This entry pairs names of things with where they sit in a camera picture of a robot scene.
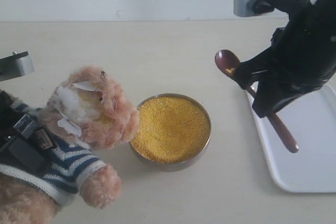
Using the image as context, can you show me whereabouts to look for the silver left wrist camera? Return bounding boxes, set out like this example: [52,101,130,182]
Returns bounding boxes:
[0,51,35,81]

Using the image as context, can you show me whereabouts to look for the tan teddy bear striped shirt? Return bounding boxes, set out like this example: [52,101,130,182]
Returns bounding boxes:
[1,66,140,223]

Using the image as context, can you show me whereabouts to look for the yellow millet grains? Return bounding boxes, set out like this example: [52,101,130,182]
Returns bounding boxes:
[130,95,211,163]

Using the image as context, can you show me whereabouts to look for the metal bowl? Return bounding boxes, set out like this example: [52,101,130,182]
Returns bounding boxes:
[128,92,212,173]

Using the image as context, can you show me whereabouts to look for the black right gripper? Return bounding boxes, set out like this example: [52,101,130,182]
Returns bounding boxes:
[233,0,335,118]

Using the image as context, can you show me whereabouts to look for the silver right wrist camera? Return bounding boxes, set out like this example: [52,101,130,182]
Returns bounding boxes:
[233,0,309,17]

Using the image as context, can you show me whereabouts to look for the white rectangular plastic tray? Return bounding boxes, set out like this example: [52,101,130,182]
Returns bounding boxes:
[252,84,335,193]

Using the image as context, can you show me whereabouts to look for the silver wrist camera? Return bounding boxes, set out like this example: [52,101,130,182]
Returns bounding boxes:
[0,51,35,81]
[233,0,309,17]

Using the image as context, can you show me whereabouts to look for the brown wooden spoon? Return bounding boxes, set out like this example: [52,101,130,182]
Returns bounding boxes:
[215,49,299,153]

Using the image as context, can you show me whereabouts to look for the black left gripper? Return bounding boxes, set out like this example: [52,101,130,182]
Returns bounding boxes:
[1,91,52,174]

